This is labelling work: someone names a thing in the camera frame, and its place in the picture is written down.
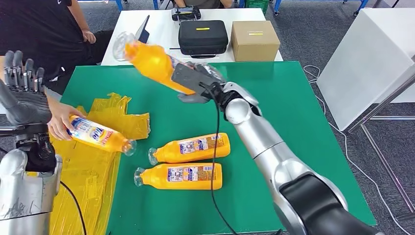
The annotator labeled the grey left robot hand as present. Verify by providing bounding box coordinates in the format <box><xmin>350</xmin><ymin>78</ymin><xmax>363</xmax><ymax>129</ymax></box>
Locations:
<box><xmin>0</xmin><ymin>50</ymin><xmax>52</xmax><ymax>127</ymax></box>

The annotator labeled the black carrying case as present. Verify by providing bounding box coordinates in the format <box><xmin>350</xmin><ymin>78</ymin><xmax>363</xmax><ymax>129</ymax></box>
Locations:
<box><xmin>178</xmin><ymin>20</ymin><xmax>229</xmax><ymax>59</ymax></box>

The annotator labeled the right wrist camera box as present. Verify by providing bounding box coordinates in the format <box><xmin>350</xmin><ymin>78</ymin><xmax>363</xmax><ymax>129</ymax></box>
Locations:
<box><xmin>171</xmin><ymin>63</ymin><xmax>216</xmax><ymax>96</ymax></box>

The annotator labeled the person's right hand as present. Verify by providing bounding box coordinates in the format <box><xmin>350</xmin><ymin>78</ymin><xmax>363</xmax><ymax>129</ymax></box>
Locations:
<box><xmin>47</xmin><ymin>94</ymin><xmax>87</xmax><ymax>141</ymax></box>

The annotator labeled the white panel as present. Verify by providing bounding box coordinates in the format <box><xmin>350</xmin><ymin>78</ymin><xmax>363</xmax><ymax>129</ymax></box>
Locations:
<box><xmin>316</xmin><ymin>8</ymin><xmax>415</xmax><ymax>132</ymax></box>

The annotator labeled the orange bottle clear cap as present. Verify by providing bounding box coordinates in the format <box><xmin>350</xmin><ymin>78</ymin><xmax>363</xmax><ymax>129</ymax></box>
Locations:
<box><xmin>113</xmin><ymin>31</ymin><xmax>197</xmax><ymax>95</ymax></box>
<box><xmin>148</xmin><ymin>132</ymin><xmax>231</xmax><ymax>166</ymax></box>
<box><xmin>134</xmin><ymin>163</ymin><xmax>223</xmax><ymax>191</ymax></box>
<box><xmin>66</xmin><ymin>115</ymin><xmax>138</xmax><ymax>157</ymax></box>

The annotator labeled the black handheld controller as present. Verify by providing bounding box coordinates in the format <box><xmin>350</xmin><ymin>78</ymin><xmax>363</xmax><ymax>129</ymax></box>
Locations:
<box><xmin>171</xmin><ymin>5</ymin><xmax>202</xmax><ymax>23</ymax></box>

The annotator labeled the person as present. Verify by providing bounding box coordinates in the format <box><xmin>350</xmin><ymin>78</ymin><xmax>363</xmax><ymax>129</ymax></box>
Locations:
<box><xmin>0</xmin><ymin>0</ymin><xmax>114</xmax><ymax>141</ymax></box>
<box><xmin>172</xmin><ymin>0</ymin><xmax>233</xmax><ymax>9</ymax></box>

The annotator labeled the white floor cable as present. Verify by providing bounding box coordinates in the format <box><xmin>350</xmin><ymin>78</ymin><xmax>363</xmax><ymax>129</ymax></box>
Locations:
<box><xmin>303</xmin><ymin>65</ymin><xmax>413</xmax><ymax>235</ymax></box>

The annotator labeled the brown cardboard box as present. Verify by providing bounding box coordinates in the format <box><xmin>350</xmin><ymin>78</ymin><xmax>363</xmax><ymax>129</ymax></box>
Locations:
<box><xmin>231</xmin><ymin>20</ymin><xmax>281</xmax><ymax>62</ymax></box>

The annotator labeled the green plastic crate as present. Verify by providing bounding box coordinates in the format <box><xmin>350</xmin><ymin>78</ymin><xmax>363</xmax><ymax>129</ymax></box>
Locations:
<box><xmin>244</xmin><ymin>0</ymin><xmax>270</xmax><ymax>15</ymax></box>

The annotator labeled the person's left hand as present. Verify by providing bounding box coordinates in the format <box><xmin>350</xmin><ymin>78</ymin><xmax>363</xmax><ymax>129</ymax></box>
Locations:
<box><xmin>81</xmin><ymin>29</ymin><xmax>97</xmax><ymax>45</ymax></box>

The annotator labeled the tablet in blue case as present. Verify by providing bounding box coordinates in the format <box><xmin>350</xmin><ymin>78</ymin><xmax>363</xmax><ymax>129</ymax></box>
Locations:
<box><xmin>134</xmin><ymin>15</ymin><xmax>151</xmax><ymax>44</ymax></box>

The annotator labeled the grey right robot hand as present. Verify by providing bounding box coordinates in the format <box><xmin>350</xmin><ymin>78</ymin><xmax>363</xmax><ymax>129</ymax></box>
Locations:
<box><xmin>176</xmin><ymin>61</ymin><xmax>228</xmax><ymax>104</ymax></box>

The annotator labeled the yellow tape patch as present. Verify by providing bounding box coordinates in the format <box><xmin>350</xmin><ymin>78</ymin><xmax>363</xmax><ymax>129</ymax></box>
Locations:
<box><xmin>48</xmin><ymin>92</ymin><xmax>151</xmax><ymax>235</ymax></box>

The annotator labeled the white table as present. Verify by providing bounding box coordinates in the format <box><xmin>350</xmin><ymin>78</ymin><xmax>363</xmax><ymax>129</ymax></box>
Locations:
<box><xmin>101</xmin><ymin>8</ymin><xmax>284</xmax><ymax>67</ymax></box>

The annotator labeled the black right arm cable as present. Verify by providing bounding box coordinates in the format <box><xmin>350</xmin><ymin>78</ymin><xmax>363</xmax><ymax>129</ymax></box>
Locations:
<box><xmin>198</xmin><ymin>82</ymin><xmax>239</xmax><ymax>235</ymax></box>

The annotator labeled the grey metal frame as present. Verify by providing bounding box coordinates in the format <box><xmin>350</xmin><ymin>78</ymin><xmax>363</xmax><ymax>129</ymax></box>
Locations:
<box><xmin>346</xmin><ymin>65</ymin><xmax>415</xmax><ymax>224</ymax></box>

